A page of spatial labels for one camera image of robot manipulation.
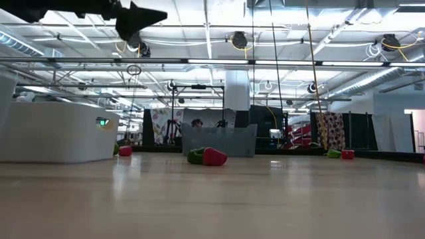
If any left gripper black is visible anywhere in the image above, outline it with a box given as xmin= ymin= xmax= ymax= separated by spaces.
xmin=74 ymin=0 xmax=169 ymax=42

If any long horizontal light bar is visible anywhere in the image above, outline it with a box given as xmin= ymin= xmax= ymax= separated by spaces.
xmin=0 ymin=56 xmax=425 ymax=68

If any floral curtain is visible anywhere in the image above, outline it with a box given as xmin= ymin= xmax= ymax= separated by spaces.
xmin=149 ymin=108 xmax=184 ymax=146

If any black tripod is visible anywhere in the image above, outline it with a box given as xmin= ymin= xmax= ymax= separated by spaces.
xmin=165 ymin=118 xmax=183 ymax=146

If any white column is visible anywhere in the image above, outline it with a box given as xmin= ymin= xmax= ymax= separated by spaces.
xmin=224 ymin=69 xmax=250 ymax=112

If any white pipe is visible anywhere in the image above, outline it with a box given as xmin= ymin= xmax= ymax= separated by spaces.
xmin=15 ymin=91 xmax=36 ymax=103

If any white plastic basket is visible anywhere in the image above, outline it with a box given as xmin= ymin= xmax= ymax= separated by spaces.
xmin=0 ymin=101 xmax=121 ymax=164

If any dark grey translucent basket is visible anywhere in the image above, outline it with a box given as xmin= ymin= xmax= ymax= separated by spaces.
xmin=181 ymin=123 xmax=258 ymax=158

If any black cabinet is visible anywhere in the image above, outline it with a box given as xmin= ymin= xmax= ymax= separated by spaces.
xmin=248 ymin=105 xmax=287 ymax=149

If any red shelving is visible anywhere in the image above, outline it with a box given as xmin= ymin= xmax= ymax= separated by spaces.
xmin=288 ymin=123 xmax=313 ymax=149

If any patterned brown cloth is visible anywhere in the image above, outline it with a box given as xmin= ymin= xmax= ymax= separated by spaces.
xmin=314 ymin=112 xmax=347 ymax=151

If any black partition panel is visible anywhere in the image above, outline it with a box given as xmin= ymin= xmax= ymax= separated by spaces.
xmin=345 ymin=112 xmax=379 ymax=151

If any white curtain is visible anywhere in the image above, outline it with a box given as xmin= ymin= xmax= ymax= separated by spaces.
xmin=371 ymin=92 xmax=415 ymax=153

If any hanging cable ring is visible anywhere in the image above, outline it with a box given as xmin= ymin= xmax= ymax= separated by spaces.
xmin=126 ymin=64 xmax=143 ymax=76

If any black stand frame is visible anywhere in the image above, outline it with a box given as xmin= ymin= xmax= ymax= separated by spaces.
xmin=171 ymin=84 xmax=226 ymax=147

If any long black cable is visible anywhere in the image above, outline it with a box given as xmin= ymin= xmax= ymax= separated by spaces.
xmin=268 ymin=0 xmax=284 ymax=110

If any silver ventilation duct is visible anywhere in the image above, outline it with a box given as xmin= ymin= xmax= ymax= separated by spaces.
xmin=327 ymin=54 xmax=425 ymax=98

